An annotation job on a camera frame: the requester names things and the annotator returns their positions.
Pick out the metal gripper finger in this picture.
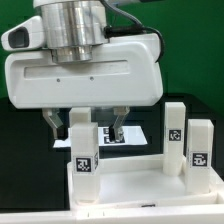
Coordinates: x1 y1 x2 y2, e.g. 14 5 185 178
42 108 68 140
109 106 130 142

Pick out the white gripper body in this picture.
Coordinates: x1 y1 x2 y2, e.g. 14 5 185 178
5 34 163 109

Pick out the white desk top tray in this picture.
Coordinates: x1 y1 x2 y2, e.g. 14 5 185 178
67 154 224 210

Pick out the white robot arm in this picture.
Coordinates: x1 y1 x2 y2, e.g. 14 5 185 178
1 0 164 142

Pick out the white marker plate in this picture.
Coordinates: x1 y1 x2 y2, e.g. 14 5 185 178
53 125 148 149

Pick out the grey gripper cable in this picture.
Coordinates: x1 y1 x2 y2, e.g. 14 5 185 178
99 0 166 63

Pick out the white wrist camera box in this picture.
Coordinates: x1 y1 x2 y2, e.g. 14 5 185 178
1 16 46 51

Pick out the white frame rail front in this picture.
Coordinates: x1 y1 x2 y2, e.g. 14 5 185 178
0 204 224 224

